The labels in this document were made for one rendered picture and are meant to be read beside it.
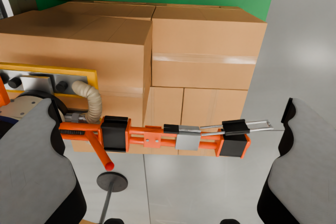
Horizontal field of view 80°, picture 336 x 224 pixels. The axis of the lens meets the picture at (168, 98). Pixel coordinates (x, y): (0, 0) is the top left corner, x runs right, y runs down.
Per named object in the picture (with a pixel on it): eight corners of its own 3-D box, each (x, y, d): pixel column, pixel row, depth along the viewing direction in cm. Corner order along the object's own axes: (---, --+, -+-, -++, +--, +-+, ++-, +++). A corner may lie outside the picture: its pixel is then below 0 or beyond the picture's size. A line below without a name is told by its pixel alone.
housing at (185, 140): (174, 139, 65) (174, 150, 61) (176, 123, 62) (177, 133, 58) (195, 141, 66) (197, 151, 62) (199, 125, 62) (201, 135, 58)
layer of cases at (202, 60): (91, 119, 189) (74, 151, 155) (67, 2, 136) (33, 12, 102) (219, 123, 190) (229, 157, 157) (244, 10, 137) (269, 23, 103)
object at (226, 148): (213, 145, 66) (216, 157, 62) (218, 128, 62) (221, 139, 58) (238, 147, 66) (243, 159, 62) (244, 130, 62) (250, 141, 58)
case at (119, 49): (50, 80, 122) (5, 123, 89) (32, 9, 101) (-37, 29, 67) (149, 88, 125) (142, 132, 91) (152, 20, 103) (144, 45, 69)
